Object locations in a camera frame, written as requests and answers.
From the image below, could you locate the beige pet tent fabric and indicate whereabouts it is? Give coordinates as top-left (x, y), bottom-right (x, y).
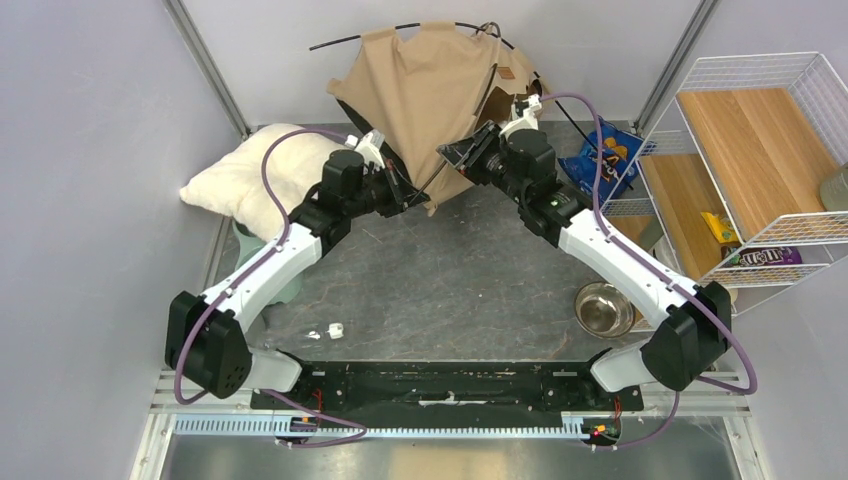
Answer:
top-left (325, 21), bottom-right (550, 217)

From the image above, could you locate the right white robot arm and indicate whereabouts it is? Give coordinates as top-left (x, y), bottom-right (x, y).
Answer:
top-left (437, 122), bottom-right (731, 393)

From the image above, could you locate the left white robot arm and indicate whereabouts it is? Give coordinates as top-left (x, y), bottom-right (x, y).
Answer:
top-left (164, 150), bottom-right (420, 399)

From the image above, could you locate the steel pet bowl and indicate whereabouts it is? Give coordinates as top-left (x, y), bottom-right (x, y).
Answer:
top-left (574, 282), bottom-right (636, 339)

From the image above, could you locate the blue chip bag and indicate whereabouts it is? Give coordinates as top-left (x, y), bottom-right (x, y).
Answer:
top-left (557, 125), bottom-right (654, 201)

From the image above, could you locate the small white plastic cap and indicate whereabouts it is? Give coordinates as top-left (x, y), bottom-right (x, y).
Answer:
top-left (327, 322), bottom-right (344, 340)

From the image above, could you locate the mint green bowl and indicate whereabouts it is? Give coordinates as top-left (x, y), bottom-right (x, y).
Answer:
top-left (232, 221), bottom-right (303, 305)

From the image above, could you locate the white fluffy pillow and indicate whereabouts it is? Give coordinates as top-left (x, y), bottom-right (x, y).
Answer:
top-left (179, 123), bottom-right (343, 242)

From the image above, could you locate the yellow snack packet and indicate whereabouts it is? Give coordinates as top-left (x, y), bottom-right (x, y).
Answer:
top-left (700, 212), bottom-right (739, 244)

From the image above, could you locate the purple candy bag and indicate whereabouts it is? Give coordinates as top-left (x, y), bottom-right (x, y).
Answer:
top-left (723, 246), bottom-right (803, 268)

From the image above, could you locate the clear glass jar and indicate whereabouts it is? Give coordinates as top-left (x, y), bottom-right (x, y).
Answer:
top-left (819, 164), bottom-right (848, 211)

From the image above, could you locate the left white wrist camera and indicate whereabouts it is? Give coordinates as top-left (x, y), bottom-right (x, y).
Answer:
top-left (344, 129), bottom-right (386, 171)

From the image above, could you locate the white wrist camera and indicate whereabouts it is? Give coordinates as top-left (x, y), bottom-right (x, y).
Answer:
top-left (344, 129), bottom-right (386, 171)
top-left (500, 94), bottom-right (543, 138)

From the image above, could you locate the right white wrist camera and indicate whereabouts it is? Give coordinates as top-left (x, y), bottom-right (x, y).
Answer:
top-left (500, 94), bottom-right (543, 138)

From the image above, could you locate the white wire shelf rack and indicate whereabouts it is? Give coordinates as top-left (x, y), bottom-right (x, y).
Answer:
top-left (603, 52), bottom-right (847, 315)

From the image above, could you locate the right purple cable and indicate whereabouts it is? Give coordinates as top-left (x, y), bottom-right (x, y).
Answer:
top-left (539, 91), bottom-right (759, 452)

